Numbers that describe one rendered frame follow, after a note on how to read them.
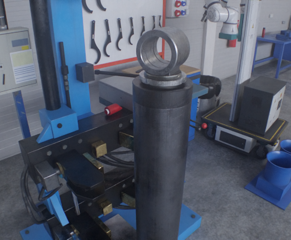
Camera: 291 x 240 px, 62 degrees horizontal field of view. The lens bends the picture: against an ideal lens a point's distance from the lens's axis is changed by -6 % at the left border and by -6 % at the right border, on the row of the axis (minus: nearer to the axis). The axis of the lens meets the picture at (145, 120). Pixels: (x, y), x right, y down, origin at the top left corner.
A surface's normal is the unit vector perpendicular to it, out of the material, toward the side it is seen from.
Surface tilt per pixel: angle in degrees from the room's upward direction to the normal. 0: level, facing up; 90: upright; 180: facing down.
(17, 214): 0
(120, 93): 90
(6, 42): 90
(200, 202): 0
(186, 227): 0
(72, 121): 90
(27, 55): 90
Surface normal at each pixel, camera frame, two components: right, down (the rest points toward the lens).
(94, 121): 0.00, -0.89
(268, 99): -0.67, 0.34
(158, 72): -0.48, 0.40
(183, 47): 0.85, 0.00
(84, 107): 0.66, 0.34
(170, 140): 0.23, 0.44
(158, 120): -0.16, 0.45
